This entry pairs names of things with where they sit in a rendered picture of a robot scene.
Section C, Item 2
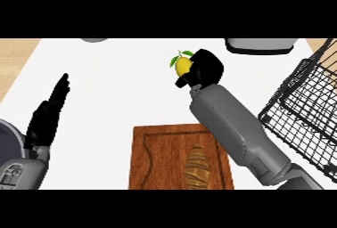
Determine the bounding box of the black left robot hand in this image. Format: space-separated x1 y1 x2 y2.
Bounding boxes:
22 72 71 151

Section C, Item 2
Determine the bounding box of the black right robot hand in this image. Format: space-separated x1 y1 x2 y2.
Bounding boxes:
174 48 224 88

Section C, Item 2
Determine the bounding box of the yellow lemon with green leaves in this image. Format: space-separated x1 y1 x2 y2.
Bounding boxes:
168 50 195 78

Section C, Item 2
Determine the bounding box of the brown wooden cutting board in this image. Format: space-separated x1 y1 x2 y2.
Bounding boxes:
127 123 235 191

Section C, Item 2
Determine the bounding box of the grey and black appliance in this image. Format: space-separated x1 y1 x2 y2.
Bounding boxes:
223 38 297 55

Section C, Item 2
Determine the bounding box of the grey round object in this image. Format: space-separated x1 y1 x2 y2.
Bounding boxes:
80 38 111 44

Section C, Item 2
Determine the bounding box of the brown bread loaf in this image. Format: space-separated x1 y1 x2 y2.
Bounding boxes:
183 144 211 191

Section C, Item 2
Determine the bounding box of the black wire tiered basket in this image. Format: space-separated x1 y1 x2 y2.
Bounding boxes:
257 38 337 183

